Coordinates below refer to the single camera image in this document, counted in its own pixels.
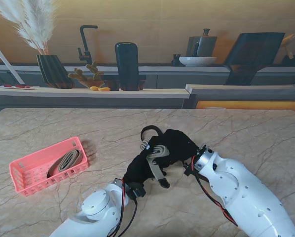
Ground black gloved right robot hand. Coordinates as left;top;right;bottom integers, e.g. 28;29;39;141
147;129;200;171

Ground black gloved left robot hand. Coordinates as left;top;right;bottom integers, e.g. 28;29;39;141
123;147;167;185

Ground long beige woven belt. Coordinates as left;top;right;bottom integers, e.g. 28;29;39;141
139;140;170;189

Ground black leather belt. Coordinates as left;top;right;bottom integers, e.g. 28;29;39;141
140;125;164;146

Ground pink plastic storage basket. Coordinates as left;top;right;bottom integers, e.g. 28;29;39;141
8;136;89;198

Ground grey counter with orange light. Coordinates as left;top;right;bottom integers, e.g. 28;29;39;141
185;83;295;110

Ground grey back cabinet counter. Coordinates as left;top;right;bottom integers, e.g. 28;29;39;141
0;63;295;89

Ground small black bottles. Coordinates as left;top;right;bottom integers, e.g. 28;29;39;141
171;53;182;67

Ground white shallow bowl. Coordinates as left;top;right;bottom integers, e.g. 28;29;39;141
179;56;218;67

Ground cactus plant in bowl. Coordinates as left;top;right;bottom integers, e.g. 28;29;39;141
68;61;105;88

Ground grey jug with lid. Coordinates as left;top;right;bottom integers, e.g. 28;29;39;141
186;28;218;58

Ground dark slanted board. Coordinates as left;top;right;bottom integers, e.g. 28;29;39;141
222;32;286;86

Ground dark ribbed vase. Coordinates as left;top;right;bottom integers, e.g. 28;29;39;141
36;54;74;89

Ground black kitchen faucet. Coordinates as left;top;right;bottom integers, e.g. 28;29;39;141
77;25;99;65

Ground plate with red slices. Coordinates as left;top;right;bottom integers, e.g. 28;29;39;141
0;84;37;90

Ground yellow wooden utensil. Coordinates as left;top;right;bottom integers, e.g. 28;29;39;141
280;33;295;60

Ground white leaning slat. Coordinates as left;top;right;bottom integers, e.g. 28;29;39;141
0;50;26;85

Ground white pampas grass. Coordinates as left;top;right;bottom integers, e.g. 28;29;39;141
0;0;57;55

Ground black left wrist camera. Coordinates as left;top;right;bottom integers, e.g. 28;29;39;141
128;182;147;199

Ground left arm red black cables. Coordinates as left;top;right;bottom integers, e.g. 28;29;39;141
108;179;138;237

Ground arm red black cables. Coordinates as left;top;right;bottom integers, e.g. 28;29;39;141
108;179;138;237
191;155;239;227

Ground right arm red black cables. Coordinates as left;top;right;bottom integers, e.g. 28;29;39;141
191;155;239;227

